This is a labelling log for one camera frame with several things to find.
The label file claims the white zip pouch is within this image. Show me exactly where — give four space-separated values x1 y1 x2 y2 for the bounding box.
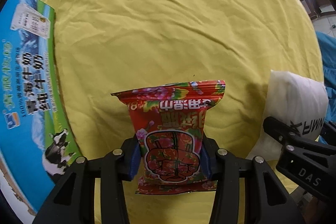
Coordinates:
246 70 329 161

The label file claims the cardboard milk box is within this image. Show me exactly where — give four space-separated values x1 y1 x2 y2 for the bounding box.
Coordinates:
1 0 81 217

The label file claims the teal cloth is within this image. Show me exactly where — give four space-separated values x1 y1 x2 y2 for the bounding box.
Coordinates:
316 32 336 123

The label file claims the yellow tablecloth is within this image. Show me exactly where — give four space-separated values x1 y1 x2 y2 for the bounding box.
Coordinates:
39 0 325 224

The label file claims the red floral wipes pack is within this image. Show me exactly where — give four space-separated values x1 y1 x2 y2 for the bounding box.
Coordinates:
114 80 226 195

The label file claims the dark wooden chair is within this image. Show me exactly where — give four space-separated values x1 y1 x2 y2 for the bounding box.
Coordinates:
300 0 335 20

